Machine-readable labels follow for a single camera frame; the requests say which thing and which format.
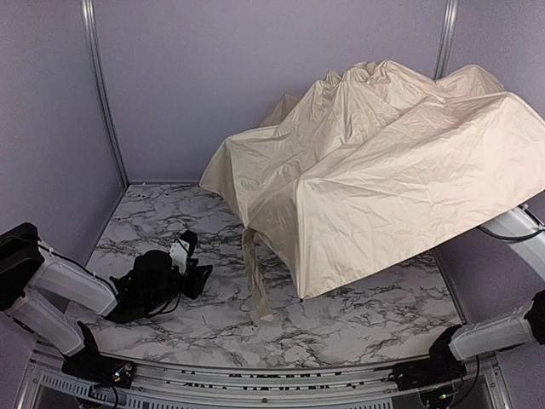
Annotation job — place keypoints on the aluminium front rail base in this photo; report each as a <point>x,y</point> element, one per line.
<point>164,385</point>

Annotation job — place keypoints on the beige folding umbrella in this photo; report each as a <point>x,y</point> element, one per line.
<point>373,167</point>

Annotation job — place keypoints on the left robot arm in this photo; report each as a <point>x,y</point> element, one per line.
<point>152,287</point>

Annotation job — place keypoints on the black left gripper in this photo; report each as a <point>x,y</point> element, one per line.
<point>192,275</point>

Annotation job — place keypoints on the aluminium frame post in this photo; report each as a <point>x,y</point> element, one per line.
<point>91,33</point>
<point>446,39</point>

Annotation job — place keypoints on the right aluminium frame post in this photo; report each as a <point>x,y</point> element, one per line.
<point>446,39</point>

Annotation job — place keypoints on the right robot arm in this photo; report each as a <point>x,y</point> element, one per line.
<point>520,229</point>

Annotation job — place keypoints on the left aluminium frame post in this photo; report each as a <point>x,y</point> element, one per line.
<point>91,33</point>

